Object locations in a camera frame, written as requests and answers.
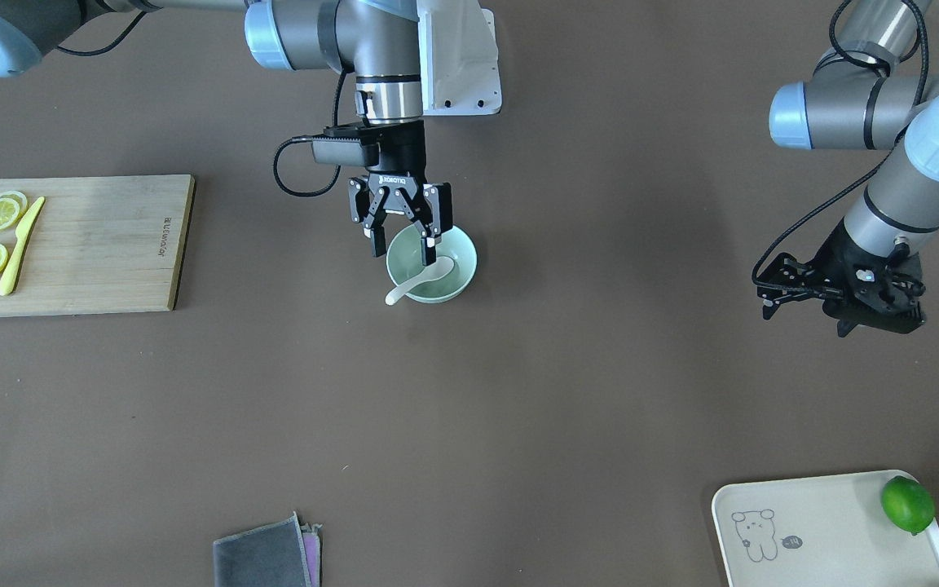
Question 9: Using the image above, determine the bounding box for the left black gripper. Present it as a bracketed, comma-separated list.
[754, 222, 927, 338]

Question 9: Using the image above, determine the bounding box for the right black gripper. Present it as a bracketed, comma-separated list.
[347, 121, 453, 267]

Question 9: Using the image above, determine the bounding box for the mint green bowl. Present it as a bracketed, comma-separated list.
[386, 226, 479, 303]

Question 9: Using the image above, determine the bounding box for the white ceramic spoon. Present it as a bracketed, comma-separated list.
[385, 256, 455, 306]

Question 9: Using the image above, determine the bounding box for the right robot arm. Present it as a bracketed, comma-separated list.
[0, 1, 453, 267]

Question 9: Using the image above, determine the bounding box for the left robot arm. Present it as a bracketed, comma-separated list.
[752, 1, 939, 337]

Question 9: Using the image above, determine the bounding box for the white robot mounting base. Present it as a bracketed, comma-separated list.
[417, 1, 503, 117]

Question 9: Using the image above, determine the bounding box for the green lime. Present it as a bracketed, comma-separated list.
[879, 475, 936, 536]

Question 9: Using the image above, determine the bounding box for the cream rabbit print tray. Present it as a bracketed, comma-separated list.
[711, 470, 939, 586]

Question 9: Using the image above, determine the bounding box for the bamboo cutting board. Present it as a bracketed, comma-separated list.
[0, 174, 196, 317]

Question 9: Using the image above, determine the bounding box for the folded grey cloth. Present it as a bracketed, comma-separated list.
[213, 513, 323, 586]

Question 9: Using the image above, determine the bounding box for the yellow plastic knife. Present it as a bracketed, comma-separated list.
[0, 196, 46, 297]

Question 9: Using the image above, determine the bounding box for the upper lemon slice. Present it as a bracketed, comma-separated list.
[0, 190, 29, 231]

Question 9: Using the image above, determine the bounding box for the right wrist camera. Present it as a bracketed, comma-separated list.
[311, 124, 380, 168]

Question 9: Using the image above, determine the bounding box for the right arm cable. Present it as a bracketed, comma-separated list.
[272, 68, 356, 199]

